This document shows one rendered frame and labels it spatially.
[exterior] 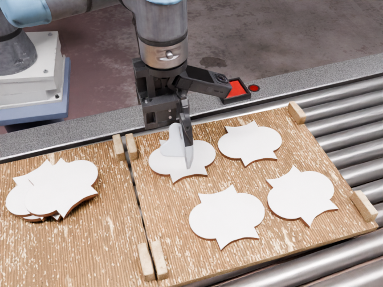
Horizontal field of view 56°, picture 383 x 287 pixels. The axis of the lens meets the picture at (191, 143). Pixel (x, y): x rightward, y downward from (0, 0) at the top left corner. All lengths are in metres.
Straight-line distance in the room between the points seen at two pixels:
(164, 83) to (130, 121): 0.31
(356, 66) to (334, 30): 2.16
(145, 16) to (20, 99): 0.62
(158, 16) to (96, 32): 2.66
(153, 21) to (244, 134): 0.39
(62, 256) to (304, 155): 0.52
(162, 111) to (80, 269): 0.30
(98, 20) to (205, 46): 0.98
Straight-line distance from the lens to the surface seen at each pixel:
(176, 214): 0.69
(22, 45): 1.04
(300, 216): 0.70
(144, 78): 0.61
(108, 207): 0.71
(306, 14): 3.48
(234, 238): 0.66
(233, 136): 0.81
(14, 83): 1.05
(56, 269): 0.68
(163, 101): 0.61
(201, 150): 0.77
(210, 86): 0.63
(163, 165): 0.75
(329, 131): 0.93
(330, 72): 1.11
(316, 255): 0.70
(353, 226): 0.74
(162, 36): 0.53
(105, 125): 0.89
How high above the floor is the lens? 1.52
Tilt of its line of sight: 47 degrees down
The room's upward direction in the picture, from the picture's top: straight up
